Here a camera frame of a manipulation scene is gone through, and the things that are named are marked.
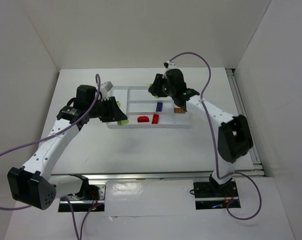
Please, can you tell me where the aluminium rail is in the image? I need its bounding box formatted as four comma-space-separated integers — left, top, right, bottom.
52, 170, 216, 183
225, 68, 266, 177

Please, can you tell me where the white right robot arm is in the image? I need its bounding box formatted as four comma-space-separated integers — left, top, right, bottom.
148, 68, 253, 188

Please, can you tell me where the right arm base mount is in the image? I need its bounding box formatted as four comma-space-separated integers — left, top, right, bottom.
189, 176, 241, 210

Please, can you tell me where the red curved lego piece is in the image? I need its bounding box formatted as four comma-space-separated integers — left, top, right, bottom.
137, 116, 150, 123

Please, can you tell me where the aluminium rail front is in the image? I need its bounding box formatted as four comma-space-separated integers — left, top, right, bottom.
52, 170, 216, 183

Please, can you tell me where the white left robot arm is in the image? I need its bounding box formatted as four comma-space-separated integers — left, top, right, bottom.
7, 81, 127, 210

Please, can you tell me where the purple lego plate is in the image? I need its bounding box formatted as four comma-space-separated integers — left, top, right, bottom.
156, 102, 163, 112

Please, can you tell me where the pale and lime green lego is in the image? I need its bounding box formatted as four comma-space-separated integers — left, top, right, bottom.
117, 119, 129, 126

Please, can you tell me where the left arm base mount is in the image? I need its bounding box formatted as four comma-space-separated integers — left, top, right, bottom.
56, 173, 106, 213

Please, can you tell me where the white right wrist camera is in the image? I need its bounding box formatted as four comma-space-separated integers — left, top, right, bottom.
163, 60, 176, 71

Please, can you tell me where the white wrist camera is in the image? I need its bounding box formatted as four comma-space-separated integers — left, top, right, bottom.
163, 60, 176, 71
100, 81, 113, 99

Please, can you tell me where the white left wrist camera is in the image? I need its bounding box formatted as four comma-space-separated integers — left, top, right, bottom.
100, 81, 113, 99

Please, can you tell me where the white divided sorting tray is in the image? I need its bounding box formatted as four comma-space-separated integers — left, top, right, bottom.
107, 86, 191, 129

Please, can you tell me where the aluminium rail right side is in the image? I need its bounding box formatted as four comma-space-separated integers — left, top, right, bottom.
225, 68, 266, 177

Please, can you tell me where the red lego brick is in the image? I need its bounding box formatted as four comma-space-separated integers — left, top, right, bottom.
151, 114, 159, 124

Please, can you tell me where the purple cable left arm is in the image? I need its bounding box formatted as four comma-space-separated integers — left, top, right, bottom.
0, 73, 102, 240

